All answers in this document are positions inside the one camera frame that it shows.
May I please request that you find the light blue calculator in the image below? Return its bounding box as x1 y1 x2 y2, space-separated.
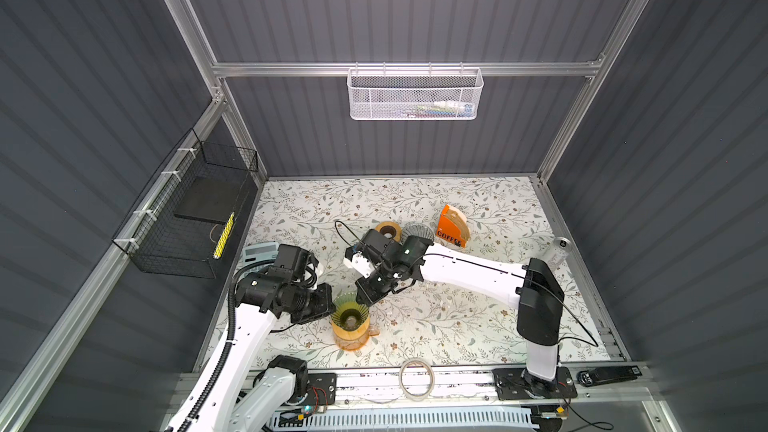
237 242 279 269

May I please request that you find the white wire basket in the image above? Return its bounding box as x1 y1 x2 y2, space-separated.
346 64 484 121

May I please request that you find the black remote device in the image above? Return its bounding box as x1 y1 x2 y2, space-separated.
577 366 642 387

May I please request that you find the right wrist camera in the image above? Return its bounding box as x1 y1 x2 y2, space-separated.
343 246 375 278

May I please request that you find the white vented cable duct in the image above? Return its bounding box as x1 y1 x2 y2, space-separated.
266 406 540 431

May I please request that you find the clear plastic bottle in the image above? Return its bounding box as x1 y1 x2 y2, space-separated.
541 237 572 272

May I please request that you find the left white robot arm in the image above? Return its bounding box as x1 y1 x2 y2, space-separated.
166 244 335 431

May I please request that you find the yellow striped stick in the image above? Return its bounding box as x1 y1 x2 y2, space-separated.
213 213 235 260

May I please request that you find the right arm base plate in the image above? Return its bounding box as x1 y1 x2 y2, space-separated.
492 366 578 401

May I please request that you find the tape roll centre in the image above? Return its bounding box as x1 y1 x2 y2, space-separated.
398 358 436 402

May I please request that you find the orange coffee filter box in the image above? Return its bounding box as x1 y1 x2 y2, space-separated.
435 204 471 248

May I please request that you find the grey glass dripper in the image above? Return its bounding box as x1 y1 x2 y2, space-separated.
401 222 435 243

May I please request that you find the green glass dripper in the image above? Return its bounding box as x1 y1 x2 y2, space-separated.
331 293 369 332

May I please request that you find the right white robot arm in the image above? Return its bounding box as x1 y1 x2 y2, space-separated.
344 229 564 388

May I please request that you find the orange glass carafe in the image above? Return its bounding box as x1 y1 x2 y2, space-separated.
332 322 380 351

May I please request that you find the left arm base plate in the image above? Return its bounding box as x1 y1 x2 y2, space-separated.
284 372 338 407

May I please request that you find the black wire basket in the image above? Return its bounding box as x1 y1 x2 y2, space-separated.
113 132 258 279

